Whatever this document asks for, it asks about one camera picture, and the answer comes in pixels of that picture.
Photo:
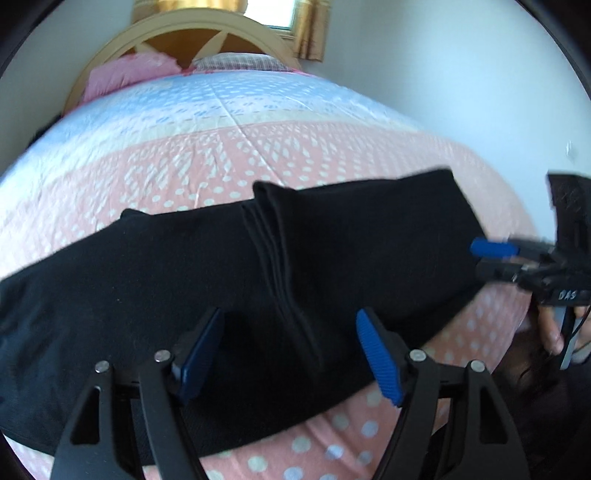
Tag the black pants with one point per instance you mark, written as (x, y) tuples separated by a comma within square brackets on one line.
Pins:
[(138, 286)]

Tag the narrow yellow curtain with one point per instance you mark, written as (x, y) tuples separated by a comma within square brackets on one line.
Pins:
[(314, 27)]

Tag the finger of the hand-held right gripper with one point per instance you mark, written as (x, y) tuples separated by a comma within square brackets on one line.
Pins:
[(494, 248), (501, 271)]

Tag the window behind headboard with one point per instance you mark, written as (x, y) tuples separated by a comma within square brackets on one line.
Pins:
[(270, 11)]

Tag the polka dot bed sheet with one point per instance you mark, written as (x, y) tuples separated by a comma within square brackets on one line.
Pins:
[(207, 138)]

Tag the striped pillow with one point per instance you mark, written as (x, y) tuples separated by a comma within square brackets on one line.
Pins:
[(240, 62)]

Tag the person's right hand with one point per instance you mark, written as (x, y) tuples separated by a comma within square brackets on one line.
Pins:
[(551, 330)]

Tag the wide yellow curtain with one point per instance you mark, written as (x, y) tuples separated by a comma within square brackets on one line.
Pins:
[(198, 4)]

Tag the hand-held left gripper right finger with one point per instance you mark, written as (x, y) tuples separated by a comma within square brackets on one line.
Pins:
[(378, 355)]

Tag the wooden bed headboard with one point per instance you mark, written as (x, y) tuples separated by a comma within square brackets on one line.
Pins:
[(184, 30)]

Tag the dark bag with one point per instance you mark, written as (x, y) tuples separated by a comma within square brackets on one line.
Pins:
[(46, 131)]

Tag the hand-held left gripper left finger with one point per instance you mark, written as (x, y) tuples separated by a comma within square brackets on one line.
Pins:
[(198, 357)]

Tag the pink pillow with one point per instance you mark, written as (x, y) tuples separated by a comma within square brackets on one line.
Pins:
[(124, 74)]

